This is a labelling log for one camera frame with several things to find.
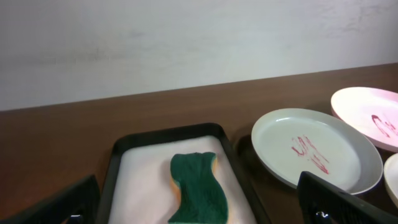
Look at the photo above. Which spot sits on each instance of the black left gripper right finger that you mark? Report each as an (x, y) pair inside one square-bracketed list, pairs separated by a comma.
[(323, 202)]

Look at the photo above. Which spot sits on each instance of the cream plate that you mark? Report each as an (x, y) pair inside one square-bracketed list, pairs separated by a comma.
[(391, 177)]

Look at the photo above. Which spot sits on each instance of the small black tray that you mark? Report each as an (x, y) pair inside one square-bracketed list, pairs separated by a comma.
[(138, 186)]

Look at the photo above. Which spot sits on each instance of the pale green plate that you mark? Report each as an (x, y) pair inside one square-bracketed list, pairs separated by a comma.
[(292, 140)]

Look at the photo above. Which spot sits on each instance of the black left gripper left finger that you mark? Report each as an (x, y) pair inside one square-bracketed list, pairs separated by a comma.
[(77, 203)]

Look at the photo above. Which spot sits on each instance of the green and yellow sponge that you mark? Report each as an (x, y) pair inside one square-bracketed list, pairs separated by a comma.
[(202, 199)]

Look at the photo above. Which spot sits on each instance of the pink plate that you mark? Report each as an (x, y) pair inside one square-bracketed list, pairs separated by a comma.
[(371, 111)]

